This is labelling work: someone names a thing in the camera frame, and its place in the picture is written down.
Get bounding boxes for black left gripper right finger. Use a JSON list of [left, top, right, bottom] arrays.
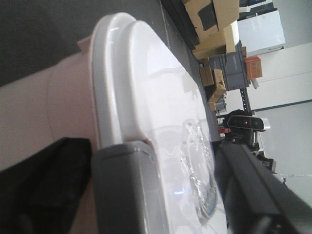
[[215, 142, 312, 234]]

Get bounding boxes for orange cardboard box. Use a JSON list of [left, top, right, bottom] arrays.
[[244, 56, 262, 80]]

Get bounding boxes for white bin lid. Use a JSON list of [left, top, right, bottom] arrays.
[[89, 13, 227, 234]]

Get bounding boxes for large cardboard box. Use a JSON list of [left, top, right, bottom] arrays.
[[183, 0, 239, 60]]

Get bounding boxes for small brown cardboard box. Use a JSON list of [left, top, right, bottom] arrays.
[[207, 68, 226, 111]]

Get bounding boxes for grey plastic crate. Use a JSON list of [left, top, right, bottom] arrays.
[[209, 41, 249, 91]]

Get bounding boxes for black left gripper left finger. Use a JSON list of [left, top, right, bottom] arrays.
[[0, 137, 92, 234]]

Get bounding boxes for pale pink storage bin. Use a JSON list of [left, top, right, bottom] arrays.
[[0, 38, 98, 234]]

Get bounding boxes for silver depth camera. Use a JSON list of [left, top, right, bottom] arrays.
[[226, 115, 271, 132]]

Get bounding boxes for grey lid handle latch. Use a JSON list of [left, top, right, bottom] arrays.
[[91, 141, 170, 234]]

